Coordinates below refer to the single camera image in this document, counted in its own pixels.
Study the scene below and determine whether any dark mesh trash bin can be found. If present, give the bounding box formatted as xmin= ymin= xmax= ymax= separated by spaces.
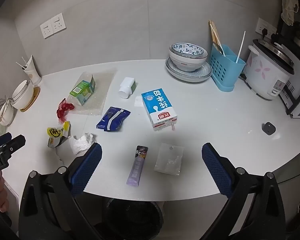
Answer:
xmin=104 ymin=197 xmax=165 ymax=240

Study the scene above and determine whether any blue plastic utensil holder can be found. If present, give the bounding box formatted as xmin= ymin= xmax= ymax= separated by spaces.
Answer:
xmin=209 ymin=44 xmax=246 ymax=92

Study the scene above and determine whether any white bowl with pink rim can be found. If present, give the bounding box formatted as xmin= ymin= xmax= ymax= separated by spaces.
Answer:
xmin=168 ymin=47 xmax=208 ymax=72

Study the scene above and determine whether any white floral rice cooker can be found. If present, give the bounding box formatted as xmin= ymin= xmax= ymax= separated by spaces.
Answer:
xmin=243 ymin=38 xmax=296 ymax=101

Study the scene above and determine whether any white paper cup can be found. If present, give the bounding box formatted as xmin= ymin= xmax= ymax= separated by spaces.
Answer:
xmin=23 ymin=55 xmax=42 ymax=86

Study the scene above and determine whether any white appliance with cord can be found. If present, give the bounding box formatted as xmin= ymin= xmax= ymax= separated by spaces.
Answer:
xmin=0 ymin=96 xmax=18 ymax=127

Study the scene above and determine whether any white tissue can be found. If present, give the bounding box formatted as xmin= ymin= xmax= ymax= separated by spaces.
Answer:
xmin=68 ymin=133 xmax=94 ymax=155

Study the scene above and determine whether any wall socket with black plug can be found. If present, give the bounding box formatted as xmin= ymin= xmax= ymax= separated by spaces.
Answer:
xmin=255 ymin=17 xmax=278 ymax=40

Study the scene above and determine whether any white plastic stick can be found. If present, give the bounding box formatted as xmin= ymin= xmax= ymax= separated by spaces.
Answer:
xmin=235 ymin=31 xmax=246 ymax=63

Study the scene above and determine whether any yellow snack wrapper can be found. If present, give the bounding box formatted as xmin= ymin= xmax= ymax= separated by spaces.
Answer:
xmin=47 ymin=120 xmax=71 ymax=148

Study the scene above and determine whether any small grey case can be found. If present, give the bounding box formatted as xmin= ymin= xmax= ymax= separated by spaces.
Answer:
xmin=262 ymin=121 xmax=277 ymax=136

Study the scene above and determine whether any bundle of wooden chopsticks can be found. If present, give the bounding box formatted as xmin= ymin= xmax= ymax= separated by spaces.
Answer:
xmin=208 ymin=20 xmax=223 ymax=51

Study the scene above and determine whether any dark blue snack packet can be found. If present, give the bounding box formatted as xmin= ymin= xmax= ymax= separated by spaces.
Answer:
xmin=96 ymin=106 xmax=131 ymax=132

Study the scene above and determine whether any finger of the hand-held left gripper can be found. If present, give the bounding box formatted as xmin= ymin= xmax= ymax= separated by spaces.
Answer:
xmin=0 ymin=135 xmax=26 ymax=157
xmin=0 ymin=132 xmax=12 ymax=149

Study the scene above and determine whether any purple sachet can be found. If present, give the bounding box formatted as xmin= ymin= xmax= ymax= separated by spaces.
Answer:
xmin=126 ymin=145 xmax=149 ymax=187

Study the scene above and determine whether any white microwave oven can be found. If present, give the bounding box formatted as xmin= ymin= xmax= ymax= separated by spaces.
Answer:
xmin=279 ymin=54 xmax=300 ymax=119

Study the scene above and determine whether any round wooden coaster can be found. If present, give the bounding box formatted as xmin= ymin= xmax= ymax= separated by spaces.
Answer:
xmin=20 ymin=86 xmax=41 ymax=112

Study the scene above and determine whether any red mesh net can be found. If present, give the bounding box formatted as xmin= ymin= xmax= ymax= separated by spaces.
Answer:
xmin=56 ymin=98 xmax=75 ymax=124

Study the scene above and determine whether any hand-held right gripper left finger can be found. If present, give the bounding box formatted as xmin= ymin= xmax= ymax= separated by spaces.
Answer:
xmin=18 ymin=142 xmax=103 ymax=240

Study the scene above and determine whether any clear plastic bag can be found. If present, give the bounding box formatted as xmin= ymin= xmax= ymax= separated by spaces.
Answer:
xmin=153 ymin=143 xmax=184 ymax=177

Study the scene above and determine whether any hanging pale cloth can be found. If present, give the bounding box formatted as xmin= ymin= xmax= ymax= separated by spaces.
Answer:
xmin=281 ymin=0 xmax=300 ymax=26

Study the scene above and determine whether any green drink carton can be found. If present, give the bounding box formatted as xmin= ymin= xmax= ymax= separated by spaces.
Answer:
xmin=69 ymin=75 xmax=96 ymax=106

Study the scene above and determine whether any floral patterned bowl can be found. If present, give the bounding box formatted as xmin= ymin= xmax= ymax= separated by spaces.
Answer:
xmin=171 ymin=43 xmax=208 ymax=59

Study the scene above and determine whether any small white plastic bottle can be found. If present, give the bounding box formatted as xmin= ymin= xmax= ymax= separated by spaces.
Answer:
xmin=118 ymin=77 xmax=137 ymax=99

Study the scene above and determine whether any white double wall socket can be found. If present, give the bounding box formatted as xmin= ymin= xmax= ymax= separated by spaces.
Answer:
xmin=40 ymin=13 xmax=66 ymax=39

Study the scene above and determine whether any metal spoon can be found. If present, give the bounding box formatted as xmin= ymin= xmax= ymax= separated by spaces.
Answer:
xmin=212 ymin=42 xmax=226 ymax=57

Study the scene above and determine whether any white ceramic bowl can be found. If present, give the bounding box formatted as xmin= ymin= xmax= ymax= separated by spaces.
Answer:
xmin=11 ymin=79 xmax=35 ymax=110

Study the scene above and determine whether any blue and white milk carton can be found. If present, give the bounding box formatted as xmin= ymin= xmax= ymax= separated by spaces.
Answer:
xmin=141 ymin=88 xmax=179 ymax=131

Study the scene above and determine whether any clear bubble wrap sheet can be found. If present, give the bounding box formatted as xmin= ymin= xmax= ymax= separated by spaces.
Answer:
xmin=69 ymin=71 xmax=118 ymax=116

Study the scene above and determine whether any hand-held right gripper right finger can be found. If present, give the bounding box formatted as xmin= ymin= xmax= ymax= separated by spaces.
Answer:
xmin=201 ymin=142 xmax=287 ymax=240

